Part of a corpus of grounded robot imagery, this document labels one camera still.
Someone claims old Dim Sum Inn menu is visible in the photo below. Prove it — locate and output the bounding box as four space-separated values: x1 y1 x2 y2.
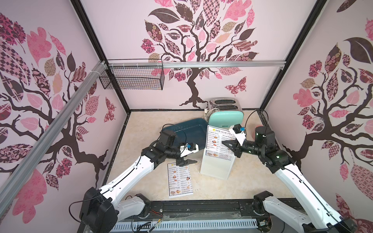
167 163 194 198

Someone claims new Dim Sum Inn menu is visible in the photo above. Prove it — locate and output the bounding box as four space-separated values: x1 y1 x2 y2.
204 125 235 161

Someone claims clear acrylic menu holder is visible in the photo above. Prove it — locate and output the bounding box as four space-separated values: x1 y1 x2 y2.
200 149 235 180

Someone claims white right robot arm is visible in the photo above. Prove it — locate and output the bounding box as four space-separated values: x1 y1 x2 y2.
222 124 357 233

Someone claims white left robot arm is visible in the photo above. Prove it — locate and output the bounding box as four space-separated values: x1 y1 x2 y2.
79 130 200 233

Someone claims pink plastic cup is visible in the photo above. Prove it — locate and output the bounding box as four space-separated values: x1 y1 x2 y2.
255 126 266 134

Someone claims teal plastic tray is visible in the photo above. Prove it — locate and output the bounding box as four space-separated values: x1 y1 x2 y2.
163 118 207 150

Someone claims mint green toaster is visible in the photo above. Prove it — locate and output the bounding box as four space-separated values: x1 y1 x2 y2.
207 98 244 129

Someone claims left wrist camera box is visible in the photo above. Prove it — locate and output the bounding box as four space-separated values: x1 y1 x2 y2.
179 143 199 157

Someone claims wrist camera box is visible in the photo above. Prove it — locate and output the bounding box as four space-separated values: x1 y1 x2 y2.
179 143 199 157
232 124 246 146

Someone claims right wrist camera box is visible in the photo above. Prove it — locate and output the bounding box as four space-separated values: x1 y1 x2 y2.
232 124 246 146

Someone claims black wire basket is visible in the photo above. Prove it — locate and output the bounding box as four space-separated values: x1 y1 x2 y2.
100 58 165 90

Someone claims white slotted cable duct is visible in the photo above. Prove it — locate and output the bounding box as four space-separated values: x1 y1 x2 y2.
110 219 258 233

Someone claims aluminium frame rail back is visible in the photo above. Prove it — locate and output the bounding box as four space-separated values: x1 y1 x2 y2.
108 60 286 69

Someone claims aluminium frame rail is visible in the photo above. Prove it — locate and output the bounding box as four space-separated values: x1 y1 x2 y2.
1 61 107 216
108 60 286 69

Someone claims aluminium frame rail left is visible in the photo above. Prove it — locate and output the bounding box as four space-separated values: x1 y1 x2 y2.
1 61 107 216

